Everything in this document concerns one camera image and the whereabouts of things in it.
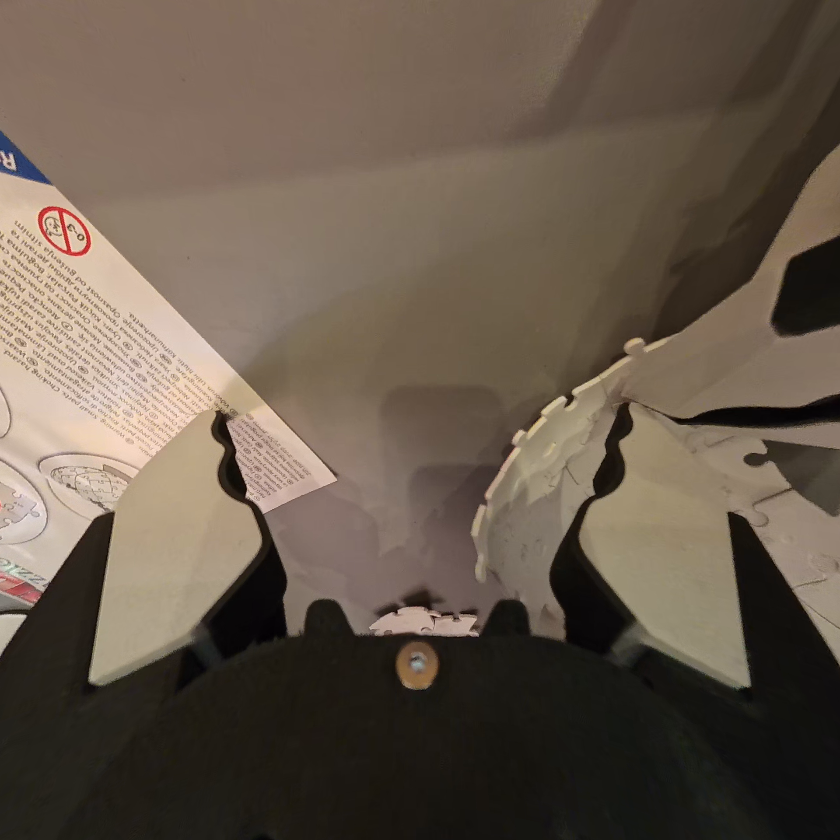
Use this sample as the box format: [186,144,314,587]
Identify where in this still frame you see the printed instruction sheet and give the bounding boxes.
[0,131,339,618]

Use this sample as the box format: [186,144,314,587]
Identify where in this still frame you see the white joined puzzle pieces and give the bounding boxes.
[369,607,480,637]

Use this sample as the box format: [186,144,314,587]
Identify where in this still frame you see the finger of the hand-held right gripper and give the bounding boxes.
[623,144,840,421]

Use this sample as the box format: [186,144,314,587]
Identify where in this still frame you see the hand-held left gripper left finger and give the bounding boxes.
[88,410,287,686]

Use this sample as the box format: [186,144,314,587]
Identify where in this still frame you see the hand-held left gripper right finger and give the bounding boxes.
[551,403,752,690]

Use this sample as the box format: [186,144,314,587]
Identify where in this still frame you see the white partial puzzle ball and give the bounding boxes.
[471,338,840,634]

